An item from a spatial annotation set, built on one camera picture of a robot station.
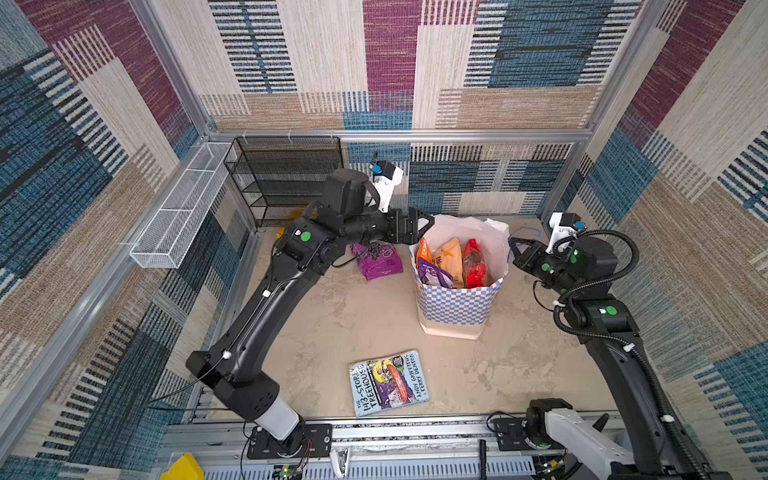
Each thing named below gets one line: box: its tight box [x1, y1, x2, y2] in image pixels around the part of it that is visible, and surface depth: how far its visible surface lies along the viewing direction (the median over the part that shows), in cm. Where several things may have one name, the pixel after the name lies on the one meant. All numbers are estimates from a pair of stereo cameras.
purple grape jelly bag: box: [350, 241, 403, 281], surface depth 104 cm
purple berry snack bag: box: [417, 257, 456, 289], surface depth 86 cm
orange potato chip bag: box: [431, 237, 464, 289], surface depth 93 cm
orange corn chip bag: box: [416, 237, 433, 266], surface depth 90 cm
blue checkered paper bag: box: [409, 216, 509, 340], surface depth 82 cm
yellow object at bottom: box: [160, 452, 205, 480], surface depth 71 cm
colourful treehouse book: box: [349, 350, 429, 418], surface depth 81 cm
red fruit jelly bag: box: [463, 238, 486, 289], surface depth 89 cm
